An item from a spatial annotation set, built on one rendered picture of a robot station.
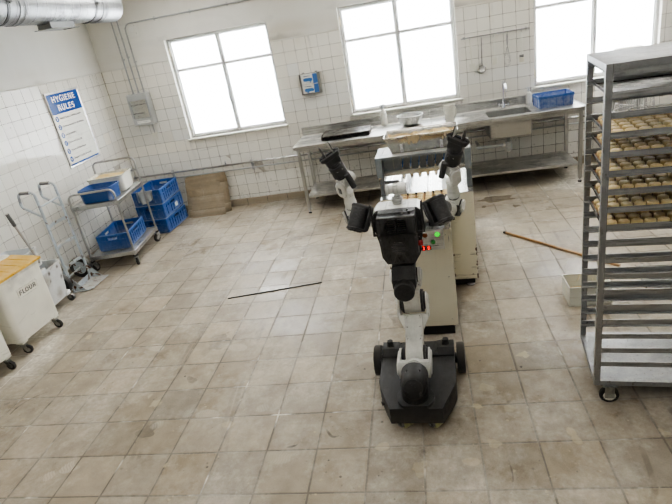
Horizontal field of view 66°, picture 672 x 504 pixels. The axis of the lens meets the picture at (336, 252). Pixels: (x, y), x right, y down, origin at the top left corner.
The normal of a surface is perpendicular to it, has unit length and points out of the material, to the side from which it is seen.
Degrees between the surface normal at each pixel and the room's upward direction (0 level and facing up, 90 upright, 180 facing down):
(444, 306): 90
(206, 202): 67
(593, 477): 0
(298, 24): 90
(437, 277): 90
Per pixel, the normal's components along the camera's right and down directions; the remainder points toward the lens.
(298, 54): -0.12, 0.42
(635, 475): -0.17, -0.90
